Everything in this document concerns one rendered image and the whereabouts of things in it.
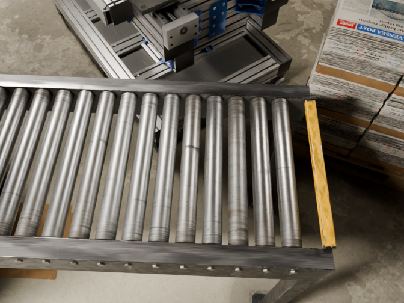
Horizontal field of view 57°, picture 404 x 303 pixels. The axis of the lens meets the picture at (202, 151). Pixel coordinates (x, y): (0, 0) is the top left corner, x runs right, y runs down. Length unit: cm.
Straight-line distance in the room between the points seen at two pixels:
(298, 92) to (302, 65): 123
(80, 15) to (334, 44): 147
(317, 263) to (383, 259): 100
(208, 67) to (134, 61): 39
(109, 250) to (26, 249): 19
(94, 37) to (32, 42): 55
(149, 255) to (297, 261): 34
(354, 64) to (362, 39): 11
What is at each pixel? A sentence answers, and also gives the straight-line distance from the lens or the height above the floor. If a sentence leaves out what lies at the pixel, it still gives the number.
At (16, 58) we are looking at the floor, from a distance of 257.
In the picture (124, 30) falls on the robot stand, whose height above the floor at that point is 21.
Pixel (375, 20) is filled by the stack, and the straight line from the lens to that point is 144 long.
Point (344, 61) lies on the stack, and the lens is 146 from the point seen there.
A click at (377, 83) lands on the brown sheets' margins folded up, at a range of 152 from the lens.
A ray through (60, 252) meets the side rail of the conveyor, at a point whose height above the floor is 80.
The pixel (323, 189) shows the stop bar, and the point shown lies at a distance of 99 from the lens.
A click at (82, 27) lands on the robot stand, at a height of 23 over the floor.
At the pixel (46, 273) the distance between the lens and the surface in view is 183.
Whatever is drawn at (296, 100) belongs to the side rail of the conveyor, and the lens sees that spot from 117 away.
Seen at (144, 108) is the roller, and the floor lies 80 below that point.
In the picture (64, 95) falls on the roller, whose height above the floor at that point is 80.
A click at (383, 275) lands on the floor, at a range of 190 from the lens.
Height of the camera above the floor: 167
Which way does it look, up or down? 60 degrees down
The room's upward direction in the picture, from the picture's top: 2 degrees clockwise
